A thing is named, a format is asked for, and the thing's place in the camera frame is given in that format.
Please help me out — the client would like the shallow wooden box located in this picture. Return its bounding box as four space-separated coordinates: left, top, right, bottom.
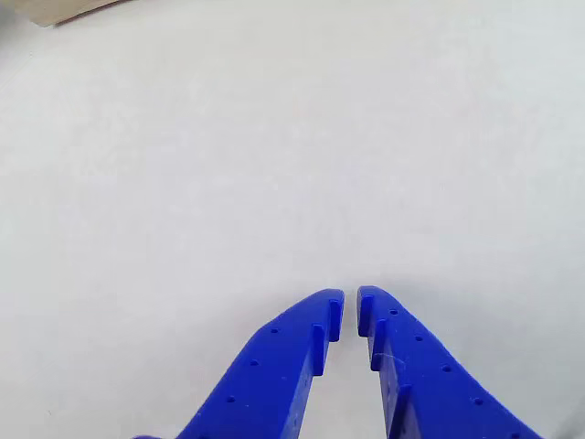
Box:
27 0 134 28

